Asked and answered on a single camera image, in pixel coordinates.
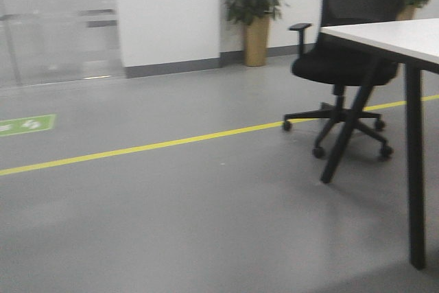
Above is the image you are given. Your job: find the potted plant in gold pot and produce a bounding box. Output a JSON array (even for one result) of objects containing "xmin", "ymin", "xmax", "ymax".
[{"xmin": 223, "ymin": 0, "xmax": 283, "ymax": 67}]

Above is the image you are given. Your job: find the white table with black legs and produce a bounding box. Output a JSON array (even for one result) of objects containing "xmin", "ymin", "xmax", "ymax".
[{"xmin": 321, "ymin": 19, "xmax": 438, "ymax": 270}]

